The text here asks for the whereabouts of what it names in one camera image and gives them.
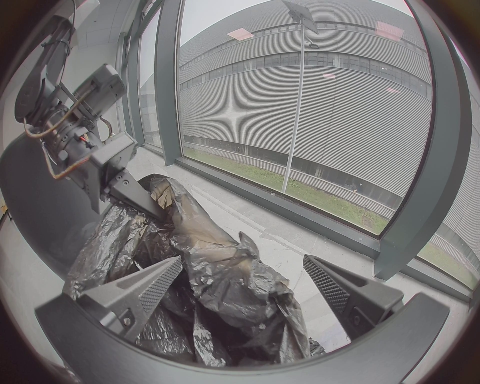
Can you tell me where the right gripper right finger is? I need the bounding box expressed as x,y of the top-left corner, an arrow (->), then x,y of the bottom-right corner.
302,254 -> 404,339

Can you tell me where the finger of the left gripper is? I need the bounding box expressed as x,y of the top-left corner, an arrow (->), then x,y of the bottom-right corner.
109,170 -> 166,223

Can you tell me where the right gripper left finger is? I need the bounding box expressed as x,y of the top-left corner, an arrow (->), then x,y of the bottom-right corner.
76,256 -> 184,343

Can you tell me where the black plastic bag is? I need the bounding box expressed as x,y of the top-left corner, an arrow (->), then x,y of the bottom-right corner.
64,176 -> 327,368

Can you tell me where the dark grey round chair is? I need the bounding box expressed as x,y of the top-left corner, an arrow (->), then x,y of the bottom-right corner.
0,137 -> 177,278

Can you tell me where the window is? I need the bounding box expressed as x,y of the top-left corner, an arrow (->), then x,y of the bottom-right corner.
116,0 -> 480,301

